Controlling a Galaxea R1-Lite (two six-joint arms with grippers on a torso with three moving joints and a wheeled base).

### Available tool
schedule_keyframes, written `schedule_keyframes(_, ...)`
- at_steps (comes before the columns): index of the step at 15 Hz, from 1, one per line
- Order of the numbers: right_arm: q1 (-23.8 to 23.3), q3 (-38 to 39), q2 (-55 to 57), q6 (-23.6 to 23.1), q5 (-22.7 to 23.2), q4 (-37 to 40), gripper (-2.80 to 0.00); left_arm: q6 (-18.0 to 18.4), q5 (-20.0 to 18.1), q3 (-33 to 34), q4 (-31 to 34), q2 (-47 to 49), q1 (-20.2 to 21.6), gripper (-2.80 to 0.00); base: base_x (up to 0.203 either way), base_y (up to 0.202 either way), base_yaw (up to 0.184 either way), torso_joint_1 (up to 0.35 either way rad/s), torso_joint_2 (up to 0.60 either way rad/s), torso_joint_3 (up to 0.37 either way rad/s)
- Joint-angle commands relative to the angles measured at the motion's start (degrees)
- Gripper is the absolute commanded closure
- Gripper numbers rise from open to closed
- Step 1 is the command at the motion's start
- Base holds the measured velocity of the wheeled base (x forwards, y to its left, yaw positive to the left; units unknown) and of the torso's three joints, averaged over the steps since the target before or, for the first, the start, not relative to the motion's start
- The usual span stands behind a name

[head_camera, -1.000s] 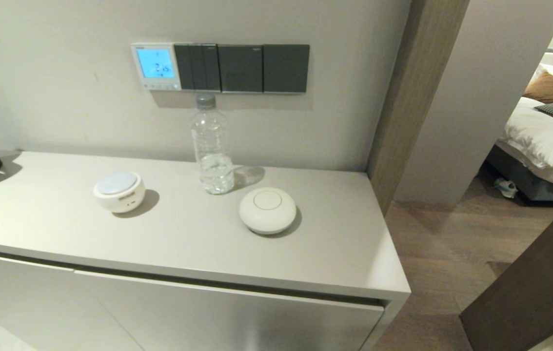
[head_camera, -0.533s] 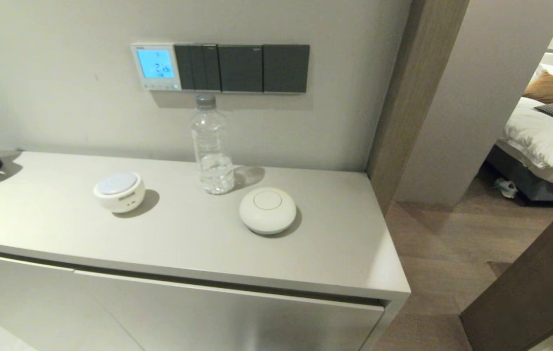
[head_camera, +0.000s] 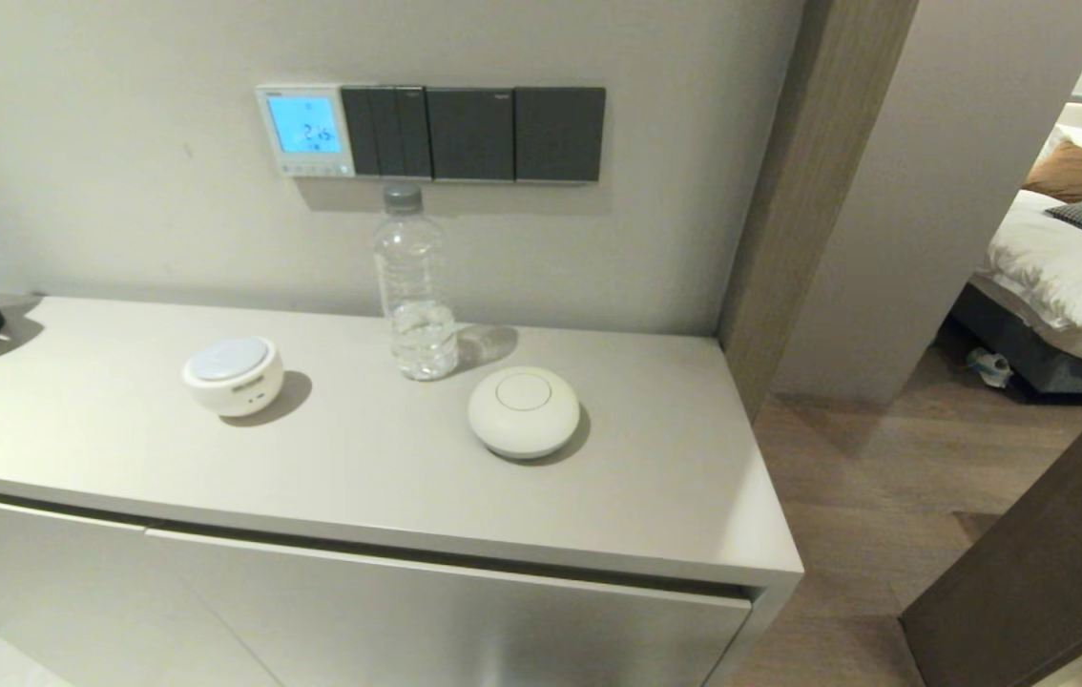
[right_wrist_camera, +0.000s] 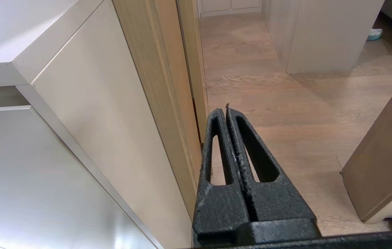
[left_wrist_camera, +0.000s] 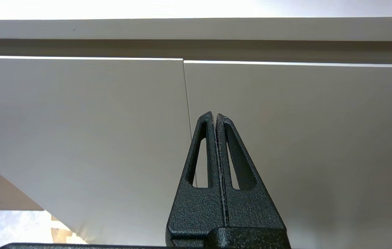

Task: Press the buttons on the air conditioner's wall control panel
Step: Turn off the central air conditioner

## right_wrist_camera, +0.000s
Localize white teal sneaker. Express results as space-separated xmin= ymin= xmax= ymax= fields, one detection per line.
xmin=367 ymin=28 xmax=383 ymax=41

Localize beige cabinet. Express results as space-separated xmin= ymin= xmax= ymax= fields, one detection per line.
xmin=0 ymin=0 xmax=196 ymax=249

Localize wooden door frame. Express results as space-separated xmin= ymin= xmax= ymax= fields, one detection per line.
xmin=112 ymin=0 xmax=209 ymax=222

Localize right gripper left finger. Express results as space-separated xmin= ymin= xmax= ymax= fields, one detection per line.
xmin=193 ymin=108 xmax=250 ymax=243

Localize white wardrobe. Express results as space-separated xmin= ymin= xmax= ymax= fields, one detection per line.
xmin=198 ymin=0 xmax=262 ymax=17

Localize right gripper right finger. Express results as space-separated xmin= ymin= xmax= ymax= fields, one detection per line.
xmin=225 ymin=103 xmax=318 ymax=223

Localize brown wooden door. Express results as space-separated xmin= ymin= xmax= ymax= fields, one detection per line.
xmin=341 ymin=64 xmax=392 ymax=223

